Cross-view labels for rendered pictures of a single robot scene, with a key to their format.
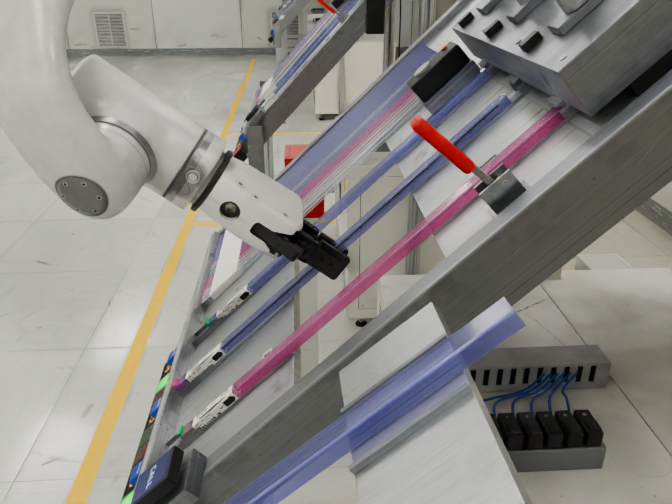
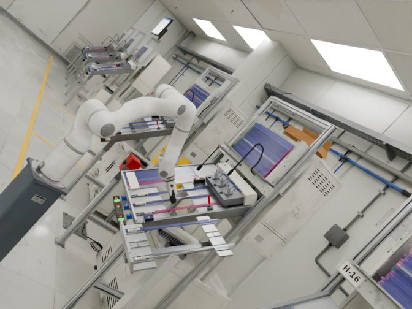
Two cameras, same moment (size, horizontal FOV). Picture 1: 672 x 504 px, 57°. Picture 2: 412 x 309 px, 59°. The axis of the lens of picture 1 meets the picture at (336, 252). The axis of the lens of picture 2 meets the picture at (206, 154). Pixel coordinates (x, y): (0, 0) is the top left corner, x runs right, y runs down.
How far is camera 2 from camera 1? 1.73 m
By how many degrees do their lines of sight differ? 33
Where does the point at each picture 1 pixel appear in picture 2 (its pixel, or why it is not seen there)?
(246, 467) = (159, 223)
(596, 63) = (227, 201)
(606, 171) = (222, 213)
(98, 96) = not seen: hidden behind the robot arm
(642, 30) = (233, 201)
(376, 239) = (119, 189)
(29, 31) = (176, 154)
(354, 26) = (160, 133)
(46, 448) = not seen: outside the picture
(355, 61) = (111, 106)
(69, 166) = (167, 171)
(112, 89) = not seen: hidden behind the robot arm
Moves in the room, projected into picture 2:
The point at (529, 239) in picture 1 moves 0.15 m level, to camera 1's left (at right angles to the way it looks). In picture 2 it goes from (211, 215) to (193, 202)
